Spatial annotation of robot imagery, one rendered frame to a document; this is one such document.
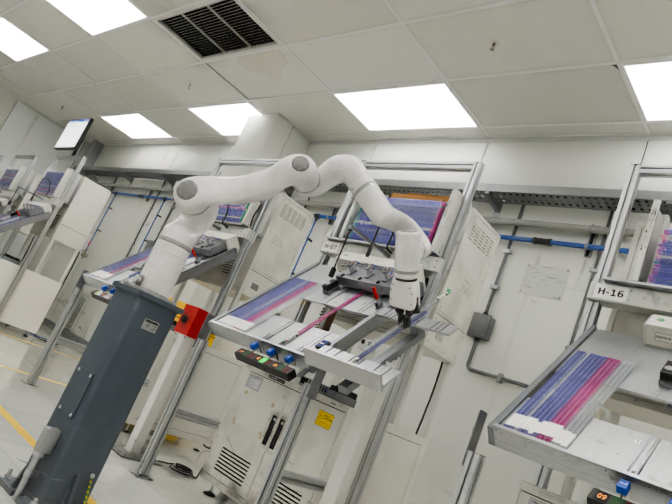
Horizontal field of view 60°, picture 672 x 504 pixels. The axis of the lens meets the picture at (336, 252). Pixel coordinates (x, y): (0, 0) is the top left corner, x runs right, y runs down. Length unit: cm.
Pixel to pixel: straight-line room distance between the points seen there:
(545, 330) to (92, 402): 287
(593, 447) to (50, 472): 154
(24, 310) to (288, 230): 349
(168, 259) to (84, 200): 474
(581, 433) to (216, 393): 256
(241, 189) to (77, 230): 479
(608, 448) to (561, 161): 309
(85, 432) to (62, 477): 14
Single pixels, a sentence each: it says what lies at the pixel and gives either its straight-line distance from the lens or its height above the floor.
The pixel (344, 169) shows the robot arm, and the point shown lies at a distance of 203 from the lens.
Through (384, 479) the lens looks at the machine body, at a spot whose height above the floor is 39.
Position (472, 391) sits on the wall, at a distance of 410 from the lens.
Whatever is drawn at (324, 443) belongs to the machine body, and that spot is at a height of 45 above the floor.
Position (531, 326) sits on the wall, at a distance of 407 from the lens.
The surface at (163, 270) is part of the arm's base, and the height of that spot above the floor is 79.
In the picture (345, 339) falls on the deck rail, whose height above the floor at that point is 85.
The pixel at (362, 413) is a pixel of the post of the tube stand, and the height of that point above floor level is 61.
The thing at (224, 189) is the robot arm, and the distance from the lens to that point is 205.
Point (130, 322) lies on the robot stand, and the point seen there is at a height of 59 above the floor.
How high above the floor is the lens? 62
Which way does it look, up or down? 13 degrees up
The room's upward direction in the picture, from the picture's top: 23 degrees clockwise
